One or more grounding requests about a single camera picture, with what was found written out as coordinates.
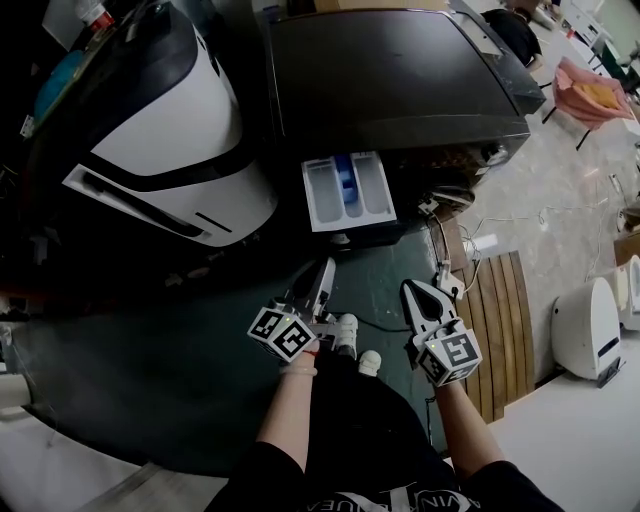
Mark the white plug adapter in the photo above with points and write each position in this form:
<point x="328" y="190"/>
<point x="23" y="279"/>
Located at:
<point x="427" y="206"/>

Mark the person's left white shoe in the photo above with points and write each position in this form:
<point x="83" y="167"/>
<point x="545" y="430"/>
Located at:
<point x="346" y="335"/>

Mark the teal fluffy duster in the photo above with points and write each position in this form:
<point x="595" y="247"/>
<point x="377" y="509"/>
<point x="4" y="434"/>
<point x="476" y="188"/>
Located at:
<point x="57" y="85"/>

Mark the white rounded floor appliance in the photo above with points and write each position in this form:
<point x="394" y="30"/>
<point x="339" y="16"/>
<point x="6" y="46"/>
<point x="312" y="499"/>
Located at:
<point x="585" y="330"/>

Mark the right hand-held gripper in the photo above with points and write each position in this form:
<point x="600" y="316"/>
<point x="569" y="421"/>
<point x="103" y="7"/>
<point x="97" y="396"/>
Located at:
<point x="452" y="355"/>

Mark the black trousers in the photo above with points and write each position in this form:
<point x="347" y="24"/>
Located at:
<point x="360" y="425"/>

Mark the pink armchair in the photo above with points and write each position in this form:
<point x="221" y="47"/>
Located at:
<point x="575" y="107"/>

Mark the round black washer door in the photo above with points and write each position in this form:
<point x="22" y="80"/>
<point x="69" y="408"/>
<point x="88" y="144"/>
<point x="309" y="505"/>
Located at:
<point x="450" y="192"/>

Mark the orange cushion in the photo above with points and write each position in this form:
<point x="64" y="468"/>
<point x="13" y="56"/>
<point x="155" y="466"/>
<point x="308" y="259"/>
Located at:
<point x="597" y="94"/>

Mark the white and black appliance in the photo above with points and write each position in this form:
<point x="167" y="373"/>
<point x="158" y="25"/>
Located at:
<point x="165" y="130"/>

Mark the white power strip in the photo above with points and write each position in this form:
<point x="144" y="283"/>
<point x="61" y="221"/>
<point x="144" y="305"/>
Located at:
<point x="450" y="280"/>

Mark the slatted wooden platform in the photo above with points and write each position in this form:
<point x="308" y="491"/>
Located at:
<point x="500" y="335"/>

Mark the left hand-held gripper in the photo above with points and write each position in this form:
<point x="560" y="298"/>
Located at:
<point x="287" y="337"/>

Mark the person's right white shoe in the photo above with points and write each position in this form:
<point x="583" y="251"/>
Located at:
<point x="371" y="362"/>

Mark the person's right forearm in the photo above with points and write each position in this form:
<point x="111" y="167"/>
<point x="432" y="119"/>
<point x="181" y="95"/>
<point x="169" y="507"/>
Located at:
<point x="467" y="435"/>

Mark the silver washer dial knob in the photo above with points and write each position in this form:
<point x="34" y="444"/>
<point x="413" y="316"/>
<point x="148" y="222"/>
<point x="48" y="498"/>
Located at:
<point x="495" y="154"/>

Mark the black washing machine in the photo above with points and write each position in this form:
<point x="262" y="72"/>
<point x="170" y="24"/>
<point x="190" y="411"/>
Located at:
<point x="390" y="70"/>

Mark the person's left forearm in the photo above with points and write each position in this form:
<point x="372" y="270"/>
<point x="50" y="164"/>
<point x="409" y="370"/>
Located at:
<point x="287" y="415"/>

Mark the white toilet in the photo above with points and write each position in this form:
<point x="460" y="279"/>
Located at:
<point x="631" y="295"/>

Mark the red label water bottle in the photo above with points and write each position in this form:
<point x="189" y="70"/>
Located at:
<point x="97" y="12"/>

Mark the person's white shoe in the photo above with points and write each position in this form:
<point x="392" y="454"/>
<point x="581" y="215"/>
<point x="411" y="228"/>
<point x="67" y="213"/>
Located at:
<point x="371" y="362"/>
<point x="346" y="335"/>

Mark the black printed T-shirt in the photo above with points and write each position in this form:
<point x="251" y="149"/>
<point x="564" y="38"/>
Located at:
<point x="265" y="480"/>

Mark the white detergent drawer black front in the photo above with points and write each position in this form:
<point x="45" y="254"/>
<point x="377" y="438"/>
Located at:
<point x="325" y="195"/>

